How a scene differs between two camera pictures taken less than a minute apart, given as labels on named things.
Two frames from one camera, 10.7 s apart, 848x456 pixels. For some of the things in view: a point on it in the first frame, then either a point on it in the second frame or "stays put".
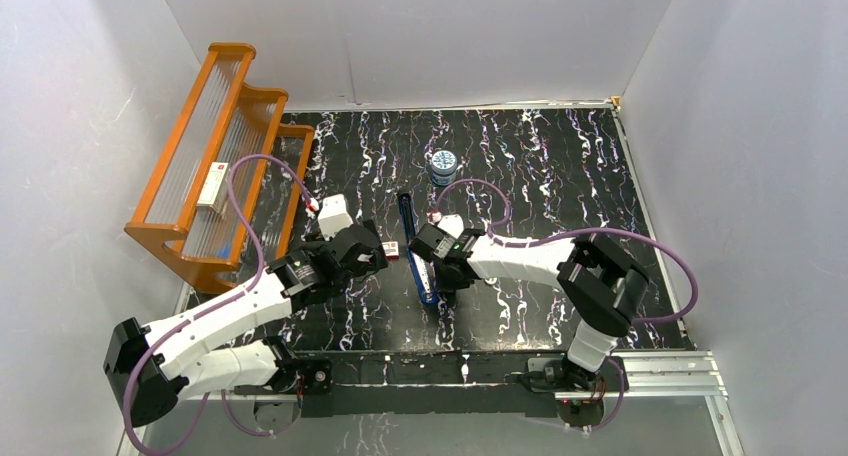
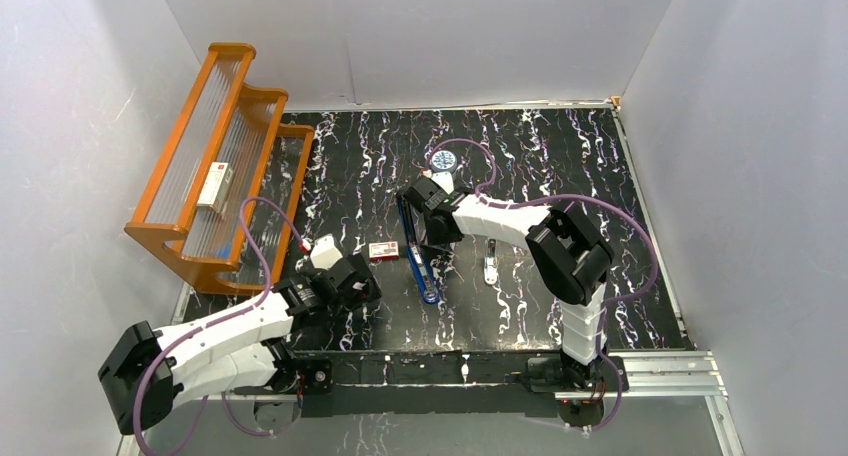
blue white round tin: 444,167 stays put
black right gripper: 448,285 -> 436,239
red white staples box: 391,250 stays put
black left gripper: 374,254 -> 361,283
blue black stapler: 423,267 stays put
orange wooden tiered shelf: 221,194 stays put
